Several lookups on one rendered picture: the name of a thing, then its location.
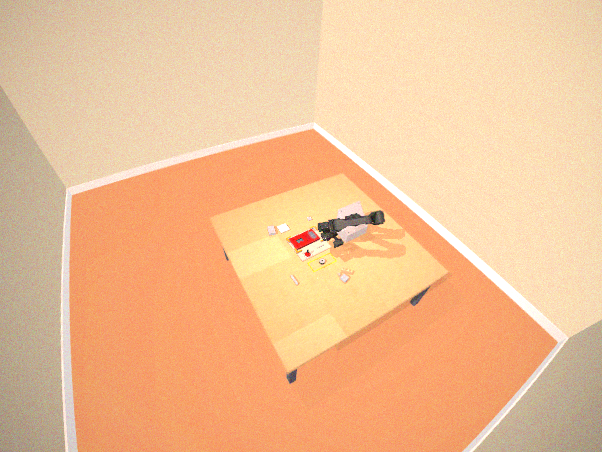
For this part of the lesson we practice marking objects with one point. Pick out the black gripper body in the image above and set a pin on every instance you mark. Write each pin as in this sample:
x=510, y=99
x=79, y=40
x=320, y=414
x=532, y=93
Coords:
x=337, y=242

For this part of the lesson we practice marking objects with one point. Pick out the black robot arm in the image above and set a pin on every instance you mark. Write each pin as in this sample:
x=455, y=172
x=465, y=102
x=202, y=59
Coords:
x=336, y=225

